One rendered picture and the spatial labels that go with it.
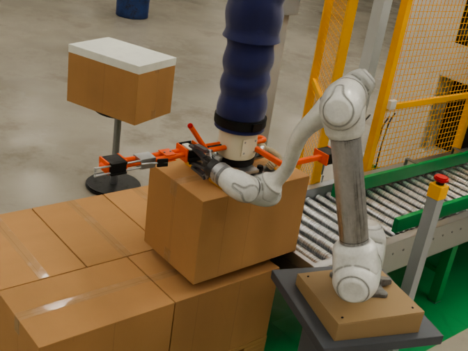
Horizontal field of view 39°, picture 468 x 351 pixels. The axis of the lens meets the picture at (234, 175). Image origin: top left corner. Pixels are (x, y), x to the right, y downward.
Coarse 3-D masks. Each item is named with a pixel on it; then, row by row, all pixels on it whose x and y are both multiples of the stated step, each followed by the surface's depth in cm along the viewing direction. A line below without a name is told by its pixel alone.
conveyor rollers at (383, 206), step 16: (416, 176) 442; (432, 176) 445; (448, 176) 454; (464, 176) 455; (368, 192) 407; (384, 192) 409; (400, 192) 412; (416, 192) 422; (448, 192) 425; (464, 192) 428; (304, 208) 375; (320, 208) 378; (368, 208) 386; (384, 208) 388; (400, 208) 391; (416, 208) 394; (304, 224) 363; (320, 224) 358; (336, 224) 360; (384, 224) 368; (304, 240) 340; (320, 240) 343; (336, 240) 346; (320, 256) 331
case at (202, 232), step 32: (256, 160) 307; (160, 192) 287; (192, 192) 269; (224, 192) 273; (288, 192) 294; (160, 224) 292; (192, 224) 272; (224, 224) 276; (256, 224) 290; (288, 224) 304; (192, 256) 276; (224, 256) 285; (256, 256) 299
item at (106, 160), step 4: (100, 156) 253; (104, 156) 254; (108, 156) 254; (112, 156) 254; (116, 156) 255; (120, 156) 256; (100, 160) 253; (104, 160) 250; (108, 160) 250; (112, 160) 251; (116, 160) 251; (120, 160) 252; (124, 160) 252; (104, 164) 250; (108, 164) 248; (108, 168) 249; (104, 172) 252; (108, 172) 250
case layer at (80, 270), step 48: (144, 192) 364; (0, 240) 300; (48, 240) 306; (96, 240) 312; (0, 288) 268; (48, 288) 272; (96, 288) 277; (144, 288) 282; (192, 288) 287; (240, 288) 300; (0, 336) 273; (48, 336) 246; (96, 336) 255; (144, 336) 273; (192, 336) 292; (240, 336) 316
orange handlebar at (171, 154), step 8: (264, 136) 297; (208, 144) 281; (216, 144) 283; (160, 152) 267; (168, 152) 267; (176, 152) 272; (256, 152) 284; (264, 152) 281; (128, 160) 258; (272, 160) 277; (280, 160) 275; (304, 160) 279; (312, 160) 282; (104, 168) 249
